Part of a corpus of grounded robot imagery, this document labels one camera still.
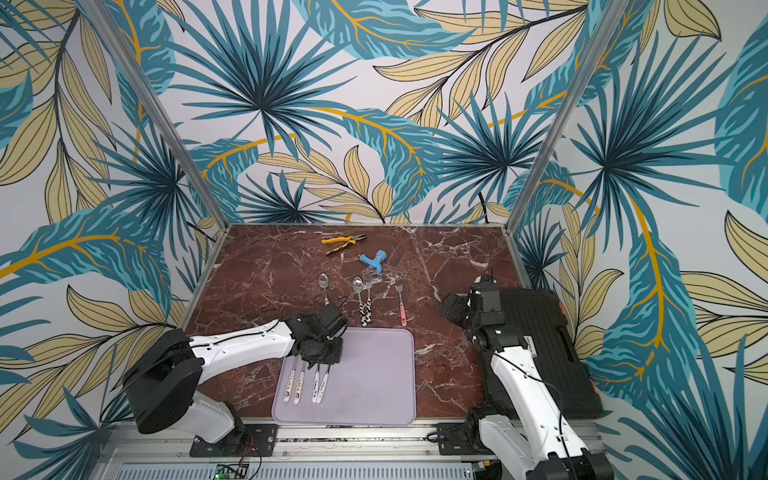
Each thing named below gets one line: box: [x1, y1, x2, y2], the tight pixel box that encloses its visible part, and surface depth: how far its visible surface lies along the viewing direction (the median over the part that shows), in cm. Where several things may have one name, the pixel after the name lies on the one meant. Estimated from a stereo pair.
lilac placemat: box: [271, 326, 417, 426], surface depth 82 cm
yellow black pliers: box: [321, 233, 368, 255], surface depth 116 cm
